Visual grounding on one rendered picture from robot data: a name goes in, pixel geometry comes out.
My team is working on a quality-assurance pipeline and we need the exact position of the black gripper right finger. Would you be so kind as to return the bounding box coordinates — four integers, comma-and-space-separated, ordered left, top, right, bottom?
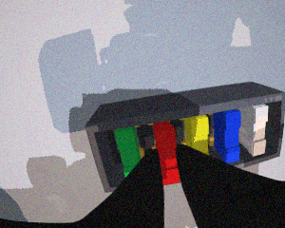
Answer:
176, 144, 285, 228

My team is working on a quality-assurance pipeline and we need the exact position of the yellow fuse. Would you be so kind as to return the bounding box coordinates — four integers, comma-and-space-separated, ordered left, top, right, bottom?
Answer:
184, 114, 210, 155

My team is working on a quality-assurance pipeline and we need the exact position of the dark grey fuse block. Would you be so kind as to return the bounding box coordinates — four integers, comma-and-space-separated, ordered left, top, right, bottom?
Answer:
85, 81, 285, 193

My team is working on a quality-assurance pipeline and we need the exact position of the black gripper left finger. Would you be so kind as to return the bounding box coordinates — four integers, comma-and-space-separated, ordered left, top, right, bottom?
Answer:
0, 148, 165, 228

